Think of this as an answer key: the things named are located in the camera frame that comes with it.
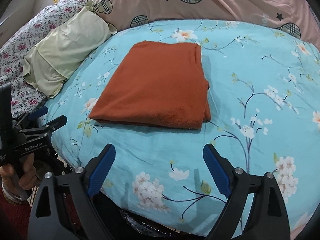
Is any orange knit sweater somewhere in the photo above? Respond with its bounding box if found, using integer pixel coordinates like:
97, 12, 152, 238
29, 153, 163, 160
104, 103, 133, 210
89, 41, 211, 129

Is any person's left hand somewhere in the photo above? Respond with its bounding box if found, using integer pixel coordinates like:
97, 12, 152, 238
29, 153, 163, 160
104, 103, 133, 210
0, 152, 38, 198

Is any red sleeve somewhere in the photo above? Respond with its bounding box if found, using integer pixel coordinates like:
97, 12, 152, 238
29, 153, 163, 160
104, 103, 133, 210
0, 191, 31, 240

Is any light blue floral bedsheet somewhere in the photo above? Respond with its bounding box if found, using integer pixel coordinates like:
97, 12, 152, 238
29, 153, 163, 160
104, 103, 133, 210
42, 20, 319, 238

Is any pale yellow pillow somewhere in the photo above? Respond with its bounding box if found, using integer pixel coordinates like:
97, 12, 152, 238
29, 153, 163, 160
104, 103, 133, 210
22, 4, 117, 98

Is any white red floral blanket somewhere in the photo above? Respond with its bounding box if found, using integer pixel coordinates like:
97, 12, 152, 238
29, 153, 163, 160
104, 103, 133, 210
1, 0, 89, 117

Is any pink quilt with plaid hearts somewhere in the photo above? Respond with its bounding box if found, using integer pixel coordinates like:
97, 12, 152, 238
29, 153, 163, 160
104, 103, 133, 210
92, 0, 319, 46

